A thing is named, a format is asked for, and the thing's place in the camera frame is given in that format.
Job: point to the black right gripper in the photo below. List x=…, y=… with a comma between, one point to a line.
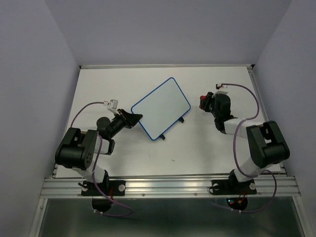
x=209, y=98

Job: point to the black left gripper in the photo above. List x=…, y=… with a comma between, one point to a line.
x=129, y=119

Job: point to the red bone-shaped eraser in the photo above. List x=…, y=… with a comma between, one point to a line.
x=202, y=102

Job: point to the blue framed whiteboard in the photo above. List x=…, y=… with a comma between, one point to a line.
x=161, y=108

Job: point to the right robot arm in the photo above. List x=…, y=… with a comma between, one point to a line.
x=266, y=142

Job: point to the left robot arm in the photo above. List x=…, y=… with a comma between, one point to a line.
x=76, y=150

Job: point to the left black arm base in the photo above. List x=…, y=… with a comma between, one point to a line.
x=109, y=187

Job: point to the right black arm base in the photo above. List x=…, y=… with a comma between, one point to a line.
x=237, y=191

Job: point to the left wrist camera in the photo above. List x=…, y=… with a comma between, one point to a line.
x=112, y=104

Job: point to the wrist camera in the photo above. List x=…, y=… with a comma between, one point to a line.
x=112, y=104
x=221, y=89

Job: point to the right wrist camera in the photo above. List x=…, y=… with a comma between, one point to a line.
x=221, y=89

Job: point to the aluminium right side rail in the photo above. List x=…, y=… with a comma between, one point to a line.
x=302, y=219

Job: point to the aluminium front mounting rail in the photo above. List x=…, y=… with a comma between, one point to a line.
x=196, y=186

